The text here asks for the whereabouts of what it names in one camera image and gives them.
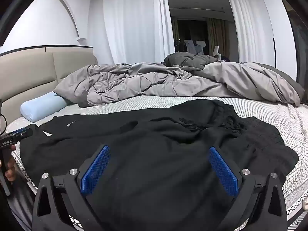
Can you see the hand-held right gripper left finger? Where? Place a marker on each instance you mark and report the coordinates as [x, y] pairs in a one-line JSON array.
[[95, 170]]

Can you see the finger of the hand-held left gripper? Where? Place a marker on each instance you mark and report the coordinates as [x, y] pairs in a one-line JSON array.
[[24, 133]]

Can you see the white chair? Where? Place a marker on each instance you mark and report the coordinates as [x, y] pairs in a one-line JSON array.
[[216, 51]]

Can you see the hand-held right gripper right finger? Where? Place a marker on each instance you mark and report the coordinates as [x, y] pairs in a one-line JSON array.
[[223, 170]]

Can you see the white curtain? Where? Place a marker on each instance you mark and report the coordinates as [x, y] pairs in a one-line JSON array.
[[134, 24], [250, 28]]

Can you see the beige padded headboard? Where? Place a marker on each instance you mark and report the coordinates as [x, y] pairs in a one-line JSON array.
[[28, 77]]

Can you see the dark grey pillow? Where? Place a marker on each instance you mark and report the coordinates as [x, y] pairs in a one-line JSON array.
[[185, 60]]

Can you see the clothes rack with garments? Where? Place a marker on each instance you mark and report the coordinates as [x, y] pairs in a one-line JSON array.
[[195, 45]]

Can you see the brown curtain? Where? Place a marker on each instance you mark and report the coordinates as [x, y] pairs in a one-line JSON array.
[[217, 36]]

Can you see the person's left hand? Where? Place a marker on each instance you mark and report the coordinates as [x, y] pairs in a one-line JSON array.
[[11, 166]]

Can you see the black pants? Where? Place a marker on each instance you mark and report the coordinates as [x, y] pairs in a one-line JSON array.
[[156, 161]]

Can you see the light grey duvet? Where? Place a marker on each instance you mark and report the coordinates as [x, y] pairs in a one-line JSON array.
[[144, 84]]

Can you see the light blue pillow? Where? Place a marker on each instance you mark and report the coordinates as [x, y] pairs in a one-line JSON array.
[[41, 107]]

